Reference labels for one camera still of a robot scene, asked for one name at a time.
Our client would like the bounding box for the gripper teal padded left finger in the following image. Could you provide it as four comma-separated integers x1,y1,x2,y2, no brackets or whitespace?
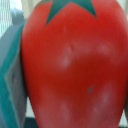
0,24,27,128

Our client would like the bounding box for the gripper teal padded right finger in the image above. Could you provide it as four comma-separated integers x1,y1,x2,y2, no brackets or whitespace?
119,106,128,128

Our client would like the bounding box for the red tomato toy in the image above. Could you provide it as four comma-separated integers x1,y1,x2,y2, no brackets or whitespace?
21,0,128,128

